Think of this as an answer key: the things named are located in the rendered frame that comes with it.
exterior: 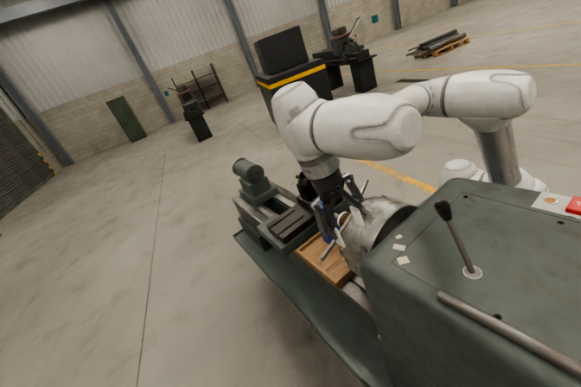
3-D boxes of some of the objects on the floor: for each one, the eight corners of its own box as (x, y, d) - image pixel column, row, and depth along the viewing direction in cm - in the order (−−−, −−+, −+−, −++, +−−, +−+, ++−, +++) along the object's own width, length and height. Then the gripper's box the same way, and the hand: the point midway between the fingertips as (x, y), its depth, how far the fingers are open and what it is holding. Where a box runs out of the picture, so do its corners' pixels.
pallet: (445, 45, 842) (445, 40, 835) (470, 42, 765) (470, 37, 759) (413, 59, 821) (412, 53, 815) (436, 57, 745) (435, 52, 739)
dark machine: (338, 116, 577) (313, 18, 494) (287, 137, 566) (252, 41, 482) (312, 104, 740) (290, 29, 657) (271, 121, 728) (243, 47, 645)
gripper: (341, 144, 70) (364, 207, 81) (282, 192, 63) (316, 254, 74) (362, 148, 64) (385, 216, 74) (300, 201, 57) (335, 268, 67)
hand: (348, 228), depth 73 cm, fingers open, 7 cm apart
